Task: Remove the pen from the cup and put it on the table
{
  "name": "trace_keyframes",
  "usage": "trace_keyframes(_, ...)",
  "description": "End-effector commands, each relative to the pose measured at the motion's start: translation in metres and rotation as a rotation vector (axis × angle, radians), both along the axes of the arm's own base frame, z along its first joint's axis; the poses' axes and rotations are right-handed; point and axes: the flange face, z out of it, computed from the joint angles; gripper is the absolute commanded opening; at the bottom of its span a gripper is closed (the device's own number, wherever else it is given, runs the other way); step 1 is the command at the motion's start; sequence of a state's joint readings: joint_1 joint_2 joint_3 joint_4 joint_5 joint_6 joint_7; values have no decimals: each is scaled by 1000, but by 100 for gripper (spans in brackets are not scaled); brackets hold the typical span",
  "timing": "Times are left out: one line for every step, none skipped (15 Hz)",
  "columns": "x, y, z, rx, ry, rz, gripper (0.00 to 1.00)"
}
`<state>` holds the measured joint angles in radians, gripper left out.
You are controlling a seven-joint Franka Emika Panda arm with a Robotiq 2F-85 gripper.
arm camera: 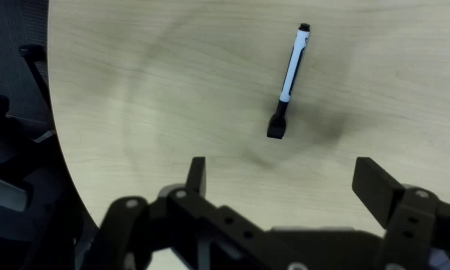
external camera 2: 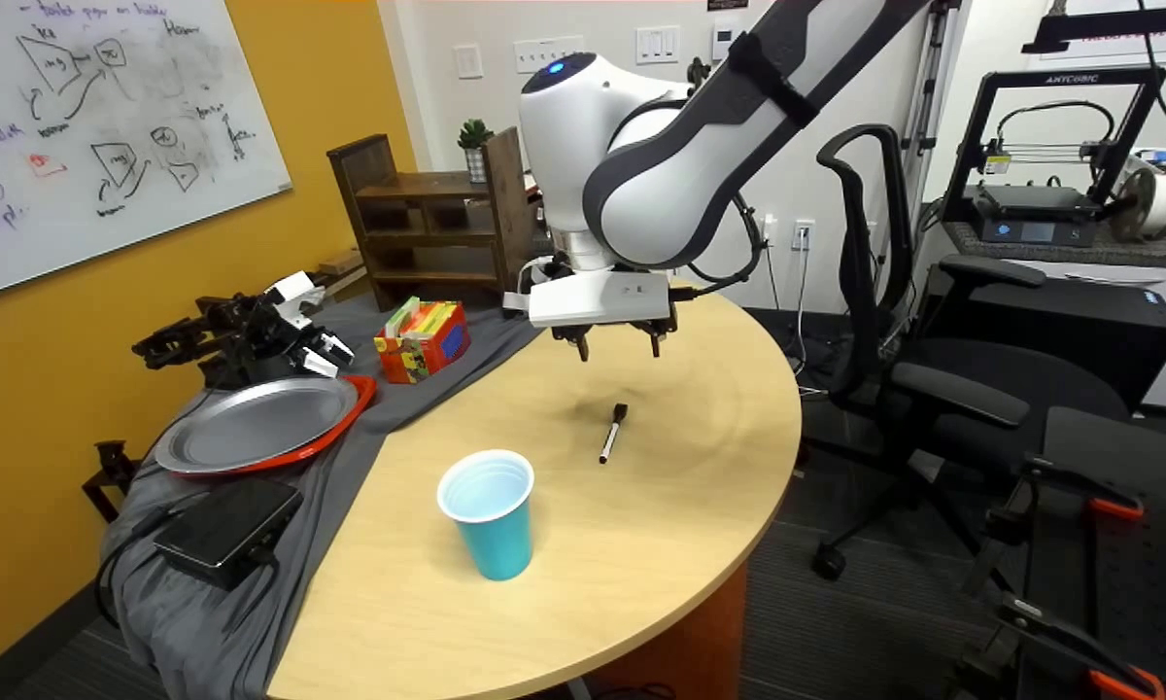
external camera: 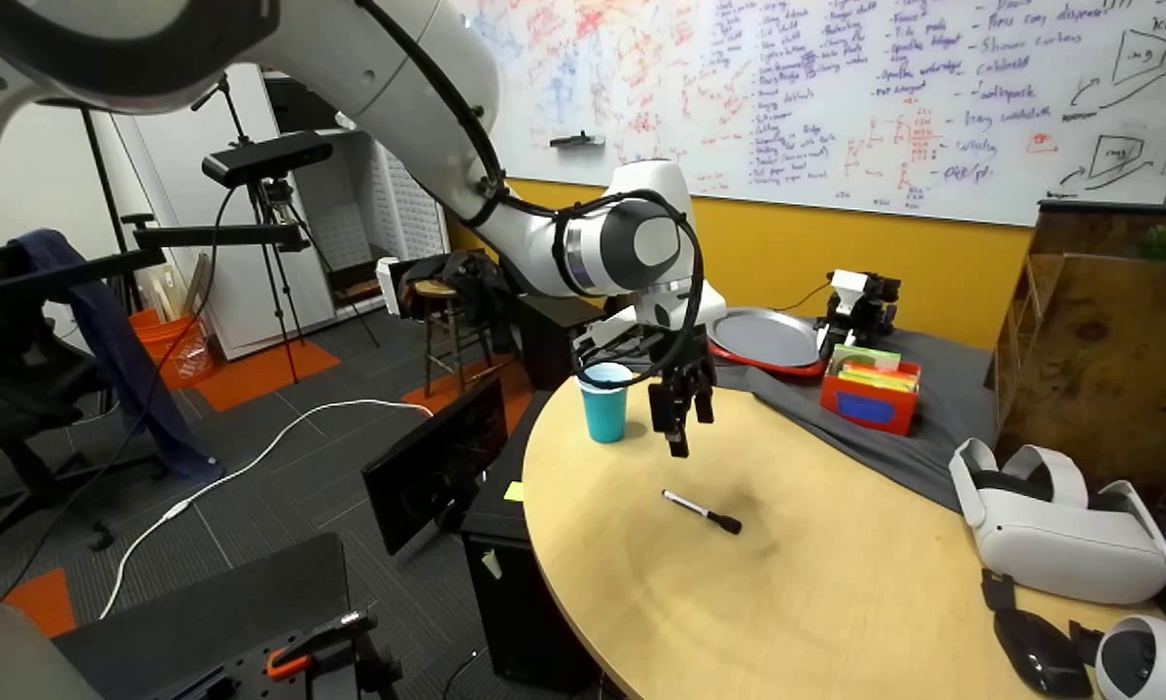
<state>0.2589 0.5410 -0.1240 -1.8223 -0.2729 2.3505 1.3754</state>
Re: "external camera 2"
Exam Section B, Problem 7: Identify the small green plant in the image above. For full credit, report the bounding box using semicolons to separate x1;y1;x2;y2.
455;118;498;187

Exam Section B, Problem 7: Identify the red box with colourful cards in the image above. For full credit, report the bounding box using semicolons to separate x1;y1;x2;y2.
372;292;476;389

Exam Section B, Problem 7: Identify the red round tray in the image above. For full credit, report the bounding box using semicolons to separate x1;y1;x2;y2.
152;370;386;484

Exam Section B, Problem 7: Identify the black pen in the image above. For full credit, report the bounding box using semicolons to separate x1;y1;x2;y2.
595;401;634;470

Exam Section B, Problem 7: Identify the whiteboard with writing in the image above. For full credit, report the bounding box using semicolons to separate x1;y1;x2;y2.
0;0;295;312

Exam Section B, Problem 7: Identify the black office chair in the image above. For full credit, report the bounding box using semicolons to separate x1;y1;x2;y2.
803;122;1166;584

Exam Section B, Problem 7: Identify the black side cabinet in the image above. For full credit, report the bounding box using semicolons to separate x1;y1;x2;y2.
917;260;1166;411

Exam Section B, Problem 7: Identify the grey cloth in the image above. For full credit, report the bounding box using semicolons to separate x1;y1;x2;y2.
95;290;546;700

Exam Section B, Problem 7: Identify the black 3D printer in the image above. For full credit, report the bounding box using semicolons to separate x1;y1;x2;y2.
938;63;1166;253

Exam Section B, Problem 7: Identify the dark wooden shelf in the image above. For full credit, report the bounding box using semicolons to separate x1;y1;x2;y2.
324;124;546;316

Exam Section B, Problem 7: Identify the silver round plate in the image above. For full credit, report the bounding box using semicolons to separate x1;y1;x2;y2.
152;375;367;480

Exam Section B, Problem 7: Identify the black and orange clamp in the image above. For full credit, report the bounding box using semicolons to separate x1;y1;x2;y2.
955;590;1166;700
989;456;1149;538

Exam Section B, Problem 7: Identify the black and white spare gripper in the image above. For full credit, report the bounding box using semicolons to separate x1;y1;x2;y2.
130;270;358;395

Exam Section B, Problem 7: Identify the white filament spool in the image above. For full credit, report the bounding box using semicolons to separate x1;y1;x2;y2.
1110;159;1166;246

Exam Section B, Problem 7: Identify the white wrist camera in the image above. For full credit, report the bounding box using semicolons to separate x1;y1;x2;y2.
498;251;577;321

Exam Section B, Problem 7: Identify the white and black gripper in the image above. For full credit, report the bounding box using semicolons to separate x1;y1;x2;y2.
525;265;680;367

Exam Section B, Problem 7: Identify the teal plastic cup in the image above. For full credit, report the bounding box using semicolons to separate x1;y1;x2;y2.
430;446;539;589

